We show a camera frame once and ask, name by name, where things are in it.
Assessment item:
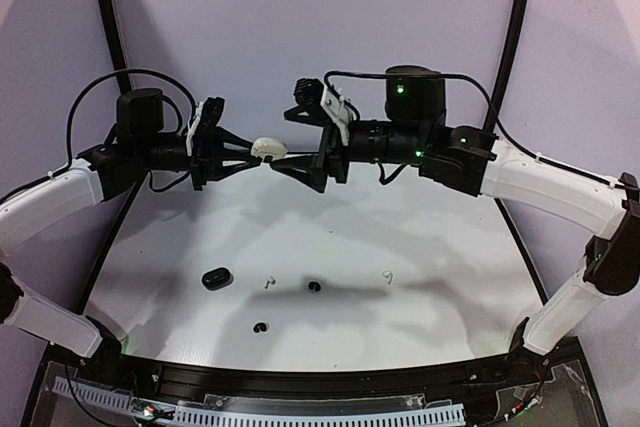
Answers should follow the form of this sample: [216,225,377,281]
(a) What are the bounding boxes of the white earbud charging case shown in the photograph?
[250,137,288,162]

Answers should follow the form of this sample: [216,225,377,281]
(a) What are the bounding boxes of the white earbud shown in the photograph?
[382,270,394,285]
[264,276,276,289]

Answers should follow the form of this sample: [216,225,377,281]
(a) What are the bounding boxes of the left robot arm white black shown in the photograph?
[1,88,264,359]

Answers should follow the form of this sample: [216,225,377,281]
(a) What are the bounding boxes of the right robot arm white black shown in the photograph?
[268,65,639,356]

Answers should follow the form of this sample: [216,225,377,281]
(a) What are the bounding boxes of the black earbud charging case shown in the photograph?
[201,267,234,291]

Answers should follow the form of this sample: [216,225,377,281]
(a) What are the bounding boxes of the black earbud center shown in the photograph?
[308,281,322,292]

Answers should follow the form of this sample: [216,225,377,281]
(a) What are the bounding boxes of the black earbud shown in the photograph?
[253,322,269,333]
[308,281,322,292]

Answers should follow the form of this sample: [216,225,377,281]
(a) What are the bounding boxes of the black earbud front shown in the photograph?
[253,322,269,333]

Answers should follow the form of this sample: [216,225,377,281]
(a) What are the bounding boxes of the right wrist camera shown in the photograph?
[293,78,359,146]

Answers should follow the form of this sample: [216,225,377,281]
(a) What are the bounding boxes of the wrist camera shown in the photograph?
[185,97,225,158]
[293,78,359,146]

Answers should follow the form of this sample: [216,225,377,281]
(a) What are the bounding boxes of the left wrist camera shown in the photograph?
[185,97,225,158]

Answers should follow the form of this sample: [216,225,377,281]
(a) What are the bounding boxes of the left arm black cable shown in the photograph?
[67,68,201,193]

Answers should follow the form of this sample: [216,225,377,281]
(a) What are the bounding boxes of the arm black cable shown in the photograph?
[323,70,626,188]
[67,68,201,193]

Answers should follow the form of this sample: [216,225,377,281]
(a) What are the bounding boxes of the left black frame post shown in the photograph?
[97,0,127,70]

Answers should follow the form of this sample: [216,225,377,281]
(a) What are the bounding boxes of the black frame post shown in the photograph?
[482,0,528,132]
[97,0,127,70]

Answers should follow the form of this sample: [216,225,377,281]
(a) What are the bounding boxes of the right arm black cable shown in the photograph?
[323,70,626,188]

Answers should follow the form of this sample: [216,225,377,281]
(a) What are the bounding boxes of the black front aluminium rail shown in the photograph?
[122,355,538,401]

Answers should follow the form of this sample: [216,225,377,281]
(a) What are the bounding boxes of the right black frame post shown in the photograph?
[482,0,528,132]

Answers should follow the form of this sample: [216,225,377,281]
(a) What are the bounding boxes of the white slotted cable duct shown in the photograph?
[45,376,466,427]

